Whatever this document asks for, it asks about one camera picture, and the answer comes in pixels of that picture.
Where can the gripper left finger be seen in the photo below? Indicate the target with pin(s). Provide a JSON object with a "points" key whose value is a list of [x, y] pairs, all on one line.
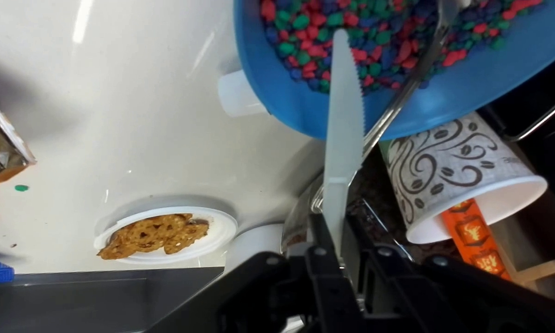
{"points": [[268, 296]]}

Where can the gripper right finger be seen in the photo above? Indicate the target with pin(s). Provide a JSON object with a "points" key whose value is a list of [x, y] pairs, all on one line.
{"points": [[448, 300]]}

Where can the white plastic knife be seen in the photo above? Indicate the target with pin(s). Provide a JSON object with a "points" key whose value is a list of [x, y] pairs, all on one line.
{"points": [[344, 129]]}

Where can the clear plastic spoon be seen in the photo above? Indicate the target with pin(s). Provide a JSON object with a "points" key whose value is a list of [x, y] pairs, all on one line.
{"points": [[404, 92]]}

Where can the blue plastic bowl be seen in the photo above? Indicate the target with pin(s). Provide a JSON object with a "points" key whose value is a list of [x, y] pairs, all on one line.
{"points": [[481, 78]]}

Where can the white plastic cup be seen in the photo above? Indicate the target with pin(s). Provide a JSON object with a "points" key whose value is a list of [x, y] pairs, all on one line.
{"points": [[256, 243], [238, 95]]}

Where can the orange packet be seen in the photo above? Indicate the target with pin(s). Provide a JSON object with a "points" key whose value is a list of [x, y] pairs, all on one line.
{"points": [[474, 236]]}

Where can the white plastic lid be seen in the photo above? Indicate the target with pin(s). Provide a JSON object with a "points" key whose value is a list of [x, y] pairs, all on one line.
{"points": [[219, 231]]}

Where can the wooden box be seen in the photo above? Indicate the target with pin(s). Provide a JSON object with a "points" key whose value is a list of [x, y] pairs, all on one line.
{"points": [[543, 268]]}

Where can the paper cup with coffee print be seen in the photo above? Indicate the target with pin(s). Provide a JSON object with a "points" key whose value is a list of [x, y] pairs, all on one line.
{"points": [[448, 171]]}

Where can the heap of brown crackers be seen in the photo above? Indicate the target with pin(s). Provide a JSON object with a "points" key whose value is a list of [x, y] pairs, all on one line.
{"points": [[152, 236]]}

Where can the grey tray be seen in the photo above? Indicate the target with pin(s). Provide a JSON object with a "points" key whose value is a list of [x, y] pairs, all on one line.
{"points": [[83, 300]]}

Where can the heap of coloured pebbles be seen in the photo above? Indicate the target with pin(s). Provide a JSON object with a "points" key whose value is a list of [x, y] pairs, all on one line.
{"points": [[388, 41]]}

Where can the green pebble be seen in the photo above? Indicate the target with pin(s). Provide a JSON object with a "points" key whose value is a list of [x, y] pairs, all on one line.
{"points": [[21, 188]]}

